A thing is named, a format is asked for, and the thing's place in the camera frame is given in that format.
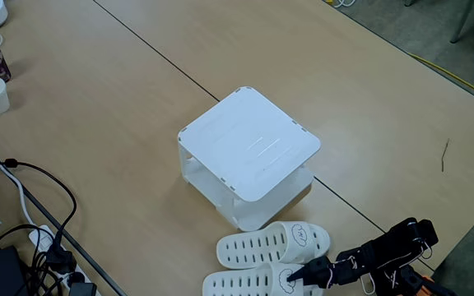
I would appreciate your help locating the flat black power brick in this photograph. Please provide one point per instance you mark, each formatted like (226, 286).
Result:
(4, 271)

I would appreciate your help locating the white power strip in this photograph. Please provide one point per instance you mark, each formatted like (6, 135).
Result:
(41, 238)

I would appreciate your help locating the white slipper with dog print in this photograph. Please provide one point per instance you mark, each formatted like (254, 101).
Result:
(241, 283)
(261, 246)

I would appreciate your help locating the white plastic shoe rack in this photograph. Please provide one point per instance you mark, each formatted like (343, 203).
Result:
(249, 144)

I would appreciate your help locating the black power plug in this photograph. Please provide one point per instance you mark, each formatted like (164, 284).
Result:
(61, 259)

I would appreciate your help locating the grey chair leg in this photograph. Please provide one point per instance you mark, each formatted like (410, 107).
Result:
(464, 20)

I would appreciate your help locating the black plug adapter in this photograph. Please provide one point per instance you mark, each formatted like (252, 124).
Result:
(82, 289)

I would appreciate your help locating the orange and black table clamp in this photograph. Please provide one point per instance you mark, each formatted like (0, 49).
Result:
(428, 284)

